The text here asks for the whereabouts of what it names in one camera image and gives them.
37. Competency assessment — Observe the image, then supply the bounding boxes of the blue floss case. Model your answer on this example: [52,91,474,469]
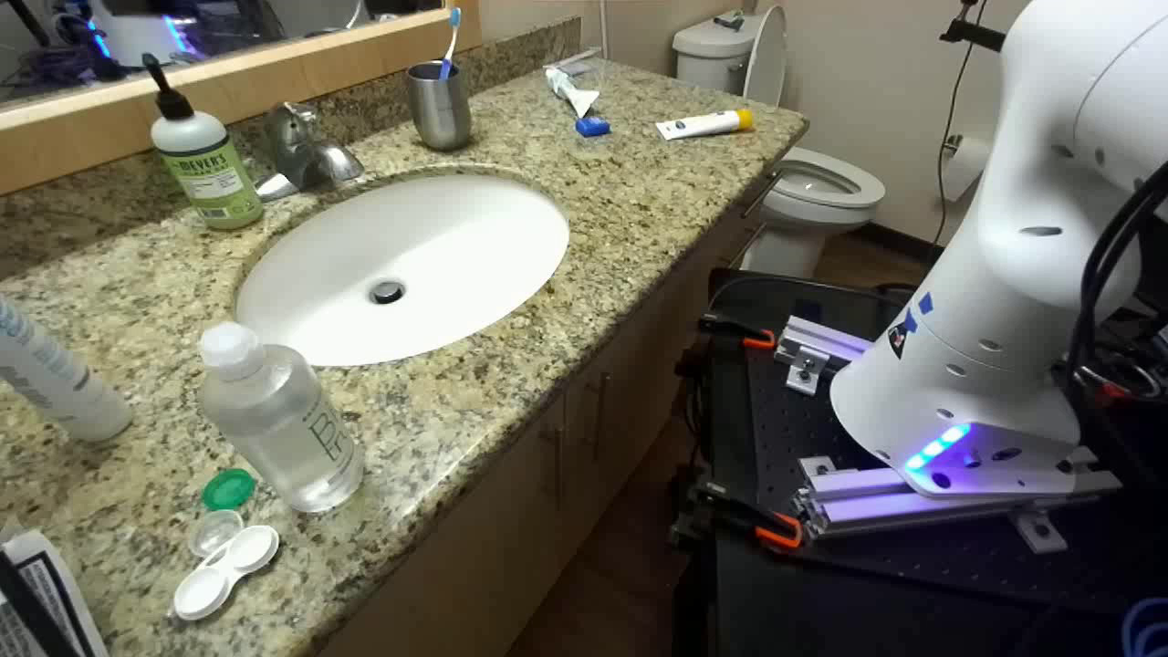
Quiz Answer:
[578,114,611,139]

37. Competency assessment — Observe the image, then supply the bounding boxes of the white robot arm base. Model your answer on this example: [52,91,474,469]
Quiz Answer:
[830,0,1168,497]

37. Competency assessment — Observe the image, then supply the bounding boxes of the white oval sink basin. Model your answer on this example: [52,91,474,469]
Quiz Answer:
[235,172,571,363]

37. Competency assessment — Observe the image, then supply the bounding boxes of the clear lens case cap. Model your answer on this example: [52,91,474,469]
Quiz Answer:
[185,510,246,558]

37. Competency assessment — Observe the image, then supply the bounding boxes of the white contact lens case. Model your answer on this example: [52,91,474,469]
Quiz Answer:
[173,524,280,625]

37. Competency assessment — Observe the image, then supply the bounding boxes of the white toothpaste tube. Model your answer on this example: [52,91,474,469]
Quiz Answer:
[543,66,599,119]

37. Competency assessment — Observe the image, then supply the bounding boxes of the white tube yellow cap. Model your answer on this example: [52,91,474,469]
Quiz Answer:
[655,108,757,141]

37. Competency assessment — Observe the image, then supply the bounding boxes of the steel toothbrush cup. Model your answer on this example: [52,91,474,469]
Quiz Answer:
[409,63,471,148]

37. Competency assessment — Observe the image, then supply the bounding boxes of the white toilet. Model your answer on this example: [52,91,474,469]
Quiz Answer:
[673,0,888,276]

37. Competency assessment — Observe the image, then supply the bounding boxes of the blue toothbrush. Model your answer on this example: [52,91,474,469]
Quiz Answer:
[438,4,462,80]

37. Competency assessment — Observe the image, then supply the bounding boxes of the black robot cart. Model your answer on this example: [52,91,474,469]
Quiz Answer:
[674,270,1168,657]

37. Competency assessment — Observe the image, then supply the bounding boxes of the chrome faucet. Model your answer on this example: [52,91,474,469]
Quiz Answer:
[254,103,365,200]

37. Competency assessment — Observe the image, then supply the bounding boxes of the clear solution bottle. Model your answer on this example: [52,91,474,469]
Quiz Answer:
[198,319,365,514]

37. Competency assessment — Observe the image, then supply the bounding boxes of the green contact lens cap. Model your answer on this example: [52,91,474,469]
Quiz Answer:
[199,465,254,510]

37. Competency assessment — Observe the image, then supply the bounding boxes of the green soap pump bottle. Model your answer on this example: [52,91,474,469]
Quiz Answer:
[141,55,262,228]

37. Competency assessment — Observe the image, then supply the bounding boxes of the white bottle at left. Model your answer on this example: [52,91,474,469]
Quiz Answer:
[0,300,130,442]

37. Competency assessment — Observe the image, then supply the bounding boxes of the aluminium mounting rail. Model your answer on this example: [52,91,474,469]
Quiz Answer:
[793,454,1121,553]

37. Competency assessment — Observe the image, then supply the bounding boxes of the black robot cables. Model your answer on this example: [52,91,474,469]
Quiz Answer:
[1051,158,1168,405]

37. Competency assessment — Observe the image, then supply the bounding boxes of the wall mirror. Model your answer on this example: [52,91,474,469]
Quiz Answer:
[0,0,461,104]

